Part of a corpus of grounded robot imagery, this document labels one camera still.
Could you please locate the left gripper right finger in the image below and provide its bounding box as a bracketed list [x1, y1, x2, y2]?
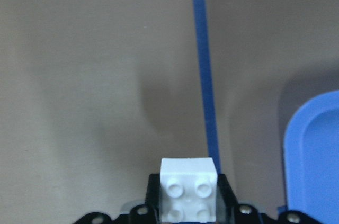
[216, 174, 319, 224]

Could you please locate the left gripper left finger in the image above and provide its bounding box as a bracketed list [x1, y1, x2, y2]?
[75, 174, 161, 224]

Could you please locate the white block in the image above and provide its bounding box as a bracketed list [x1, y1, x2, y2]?
[159, 157, 217, 223]

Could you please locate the brown paper table cover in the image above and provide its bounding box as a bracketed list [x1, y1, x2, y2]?
[1, 0, 338, 223]

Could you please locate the blue plastic tray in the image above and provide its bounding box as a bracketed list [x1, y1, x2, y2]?
[283, 91, 338, 222]

